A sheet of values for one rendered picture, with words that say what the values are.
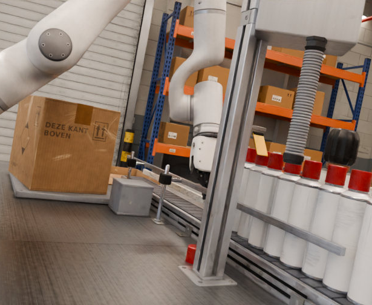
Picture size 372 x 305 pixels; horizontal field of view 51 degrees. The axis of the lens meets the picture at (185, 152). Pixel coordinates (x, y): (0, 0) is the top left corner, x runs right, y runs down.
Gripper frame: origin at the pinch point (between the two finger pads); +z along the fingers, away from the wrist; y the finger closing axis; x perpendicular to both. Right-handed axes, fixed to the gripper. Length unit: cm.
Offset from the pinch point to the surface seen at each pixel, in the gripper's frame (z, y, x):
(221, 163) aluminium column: 0.3, -16.8, -32.0
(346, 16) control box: -22, -7, -54
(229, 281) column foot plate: 21.4, -11.7, -26.8
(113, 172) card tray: -21, 1, 88
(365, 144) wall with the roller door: -161, 493, 311
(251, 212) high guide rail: 7.8, -4.6, -25.0
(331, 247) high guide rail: 15.1, -4.6, -45.3
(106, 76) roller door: -197, 69, 353
